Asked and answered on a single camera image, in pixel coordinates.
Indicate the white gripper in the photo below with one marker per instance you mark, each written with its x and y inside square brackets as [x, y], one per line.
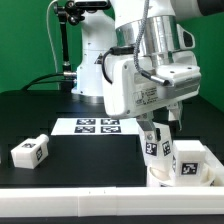
[131, 95]

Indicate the white round stool seat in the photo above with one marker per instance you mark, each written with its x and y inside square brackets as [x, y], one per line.
[156, 178]

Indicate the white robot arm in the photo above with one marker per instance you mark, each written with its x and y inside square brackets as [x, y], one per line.
[137, 57]

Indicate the white right fence bar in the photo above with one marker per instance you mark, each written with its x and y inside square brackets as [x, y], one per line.
[216, 168]

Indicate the white fence bar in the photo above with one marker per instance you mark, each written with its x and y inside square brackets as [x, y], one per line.
[110, 201]
[216, 168]

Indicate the white front fence bar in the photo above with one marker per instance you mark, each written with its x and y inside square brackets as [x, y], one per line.
[110, 201]

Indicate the white marker sheet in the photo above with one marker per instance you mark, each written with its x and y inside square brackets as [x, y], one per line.
[94, 126]

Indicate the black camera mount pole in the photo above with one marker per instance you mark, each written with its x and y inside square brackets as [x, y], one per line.
[73, 12]

